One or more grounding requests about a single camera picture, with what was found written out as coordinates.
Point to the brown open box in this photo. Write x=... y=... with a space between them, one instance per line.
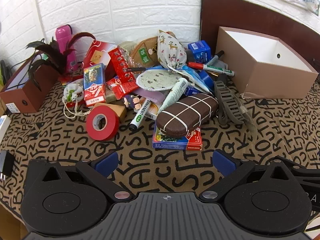
x=25 y=97

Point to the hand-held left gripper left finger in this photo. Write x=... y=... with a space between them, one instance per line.
x=106 y=163

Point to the pink notebook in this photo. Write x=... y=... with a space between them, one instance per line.
x=152 y=95

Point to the dark grey hair claw clip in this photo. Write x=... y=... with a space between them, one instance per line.
x=230 y=105

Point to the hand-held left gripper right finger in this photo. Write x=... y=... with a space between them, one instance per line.
x=223 y=163

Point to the small red box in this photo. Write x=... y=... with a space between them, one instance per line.
x=122 y=88

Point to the white blue box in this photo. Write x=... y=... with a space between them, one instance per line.
x=3 y=126

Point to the blue red playing card box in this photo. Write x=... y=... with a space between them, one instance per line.
x=175 y=143

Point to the small blue box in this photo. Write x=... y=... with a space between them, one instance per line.
x=191 y=91

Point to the white green permanent marker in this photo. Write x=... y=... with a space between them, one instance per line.
x=141 y=113

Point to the dark red leafy plant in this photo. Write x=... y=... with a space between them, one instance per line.
x=53 y=52

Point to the black power adapter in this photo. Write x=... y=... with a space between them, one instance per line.
x=6 y=165

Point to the black marker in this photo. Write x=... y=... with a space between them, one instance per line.
x=215 y=58

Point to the red snack packet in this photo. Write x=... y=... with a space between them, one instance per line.
x=122 y=65

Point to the letter print blanket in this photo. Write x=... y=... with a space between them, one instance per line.
x=150 y=165

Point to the blue square box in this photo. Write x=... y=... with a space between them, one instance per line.
x=200 y=50

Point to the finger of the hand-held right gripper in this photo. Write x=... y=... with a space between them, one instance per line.
x=306 y=170

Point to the pink thermos bottle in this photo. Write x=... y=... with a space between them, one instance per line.
x=63 y=40

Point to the large red white box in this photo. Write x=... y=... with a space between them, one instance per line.
x=97 y=52

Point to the white green cream tube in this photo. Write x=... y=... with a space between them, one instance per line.
x=175 y=92

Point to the small toy figurine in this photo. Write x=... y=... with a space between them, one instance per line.
x=131 y=102

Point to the pink cardboard container box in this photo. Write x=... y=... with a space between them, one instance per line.
x=270 y=80

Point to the dark brown wooden headboard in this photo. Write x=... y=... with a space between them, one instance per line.
x=250 y=15

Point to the blue plastic packet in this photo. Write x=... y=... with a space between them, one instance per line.
x=197 y=80

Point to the spotted oval fabric pad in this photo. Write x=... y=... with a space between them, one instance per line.
x=156 y=80

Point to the white orange box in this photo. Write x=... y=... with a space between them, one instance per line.
x=153 y=110

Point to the red tape roll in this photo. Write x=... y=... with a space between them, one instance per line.
x=112 y=126

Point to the red marker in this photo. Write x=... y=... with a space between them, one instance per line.
x=197 y=65

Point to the brown glasses case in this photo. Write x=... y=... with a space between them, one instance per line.
x=187 y=116

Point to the small tan cardboard box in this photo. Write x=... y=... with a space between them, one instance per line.
x=118 y=110

